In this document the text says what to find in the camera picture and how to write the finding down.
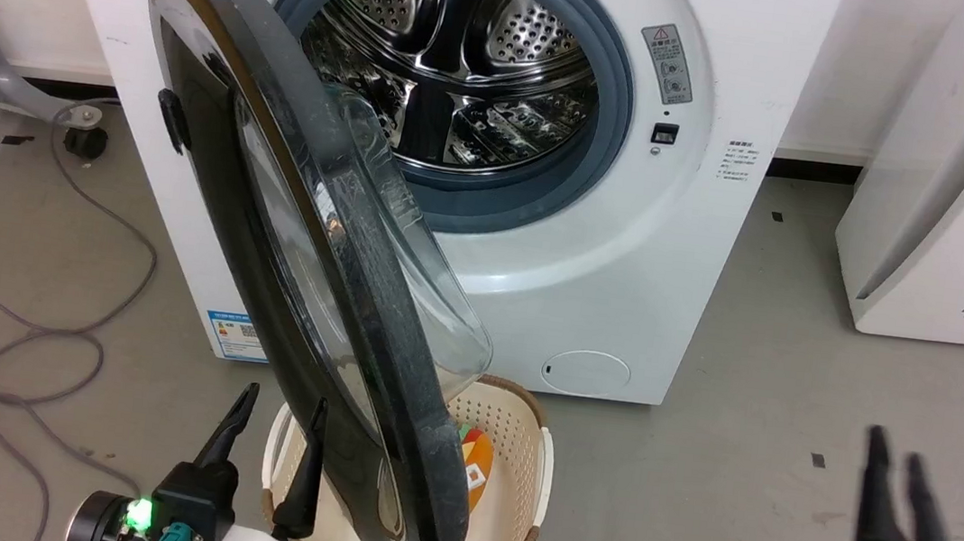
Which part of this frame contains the orange toy with tag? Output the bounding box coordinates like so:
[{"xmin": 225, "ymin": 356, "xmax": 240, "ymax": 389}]
[{"xmin": 449, "ymin": 424, "xmax": 500, "ymax": 514}]

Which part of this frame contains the round white filter cover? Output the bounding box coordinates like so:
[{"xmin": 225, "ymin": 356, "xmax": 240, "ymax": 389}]
[{"xmin": 540, "ymin": 345, "xmax": 635, "ymax": 402}]

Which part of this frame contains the white front-load washing machine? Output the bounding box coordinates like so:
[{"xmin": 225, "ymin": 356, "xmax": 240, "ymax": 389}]
[{"xmin": 1, "ymin": 0, "xmax": 846, "ymax": 426}]

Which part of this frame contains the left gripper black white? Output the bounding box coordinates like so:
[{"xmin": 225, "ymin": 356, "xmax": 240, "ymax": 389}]
[{"xmin": 145, "ymin": 372, "xmax": 337, "ymax": 541}]

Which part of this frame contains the grey floor cable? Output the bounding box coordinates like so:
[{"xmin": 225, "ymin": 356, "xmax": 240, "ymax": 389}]
[{"xmin": 0, "ymin": 84, "xmax": 186, "ymax": 541}]

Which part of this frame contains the cream plastic laundry basket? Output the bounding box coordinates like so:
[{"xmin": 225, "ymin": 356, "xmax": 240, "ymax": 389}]
[{"xmin": 254, "ymin": 352, "xmax": 564, "ymax": 541}]

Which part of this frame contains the grey rubber door gasket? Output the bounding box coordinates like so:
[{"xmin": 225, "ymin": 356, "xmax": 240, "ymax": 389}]
[{"xmin": 250, "ymin": 0, "xmax": 647, "ymax": 252}]

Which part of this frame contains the grey warning sticker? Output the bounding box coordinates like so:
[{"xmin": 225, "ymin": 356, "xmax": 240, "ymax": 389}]
[{"xmin": 633, "ymin": 20, "xmax": 702, "ymax": 108}]

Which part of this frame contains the stainless steel washer drum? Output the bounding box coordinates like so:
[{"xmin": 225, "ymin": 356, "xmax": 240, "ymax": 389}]
[{"xmin": 289, "ymin": 0, "xmax": 611, "ymax": 184}]

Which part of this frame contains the white air purifier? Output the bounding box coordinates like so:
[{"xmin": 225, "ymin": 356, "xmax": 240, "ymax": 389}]
[{"xmin": 824, "ymin": 0, "xmax": 964, "ymax": 346}]

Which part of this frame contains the blue energy label sticker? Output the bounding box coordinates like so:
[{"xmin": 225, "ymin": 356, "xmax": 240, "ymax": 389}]
[{"xmin": 201, "ymin": 308, "xmax": 274, "ymax": 365}]

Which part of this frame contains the black round glass washer door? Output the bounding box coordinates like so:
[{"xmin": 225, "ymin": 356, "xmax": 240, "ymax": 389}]
[{"xmin": 82, "ymin": 0, "xmax": 534, "ymax": 541}]

